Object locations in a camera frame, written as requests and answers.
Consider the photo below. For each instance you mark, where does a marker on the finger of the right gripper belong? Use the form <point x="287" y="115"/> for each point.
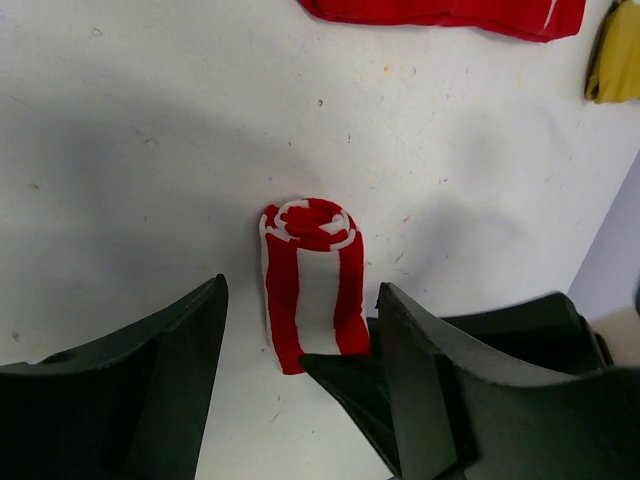
<point x="359" y="385"/>
<point x="543" y="336"/>

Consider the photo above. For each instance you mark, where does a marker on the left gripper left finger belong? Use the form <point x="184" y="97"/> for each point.
<point x="130" y="405"/>

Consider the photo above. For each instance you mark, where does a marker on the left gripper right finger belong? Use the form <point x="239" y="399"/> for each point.
<point x="450" y="424"/>

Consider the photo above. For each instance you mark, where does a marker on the red white striped sock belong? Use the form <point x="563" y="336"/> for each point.
<point x="313" y="269"/>

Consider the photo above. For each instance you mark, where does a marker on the yellow sock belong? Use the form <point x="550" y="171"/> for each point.
<point x="613" y="73"/>

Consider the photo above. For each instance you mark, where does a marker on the red sock centre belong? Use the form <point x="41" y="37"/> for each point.
<point x="539" y="21"/>

